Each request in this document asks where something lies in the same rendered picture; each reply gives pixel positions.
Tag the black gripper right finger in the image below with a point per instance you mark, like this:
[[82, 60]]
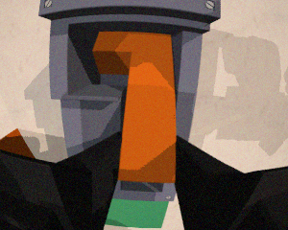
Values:
[[213, 195]]

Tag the orange l-shaped part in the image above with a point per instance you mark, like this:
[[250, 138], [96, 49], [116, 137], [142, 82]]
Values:
[[148, 140]]

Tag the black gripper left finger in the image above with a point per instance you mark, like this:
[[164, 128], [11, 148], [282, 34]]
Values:
[[79, 189]]

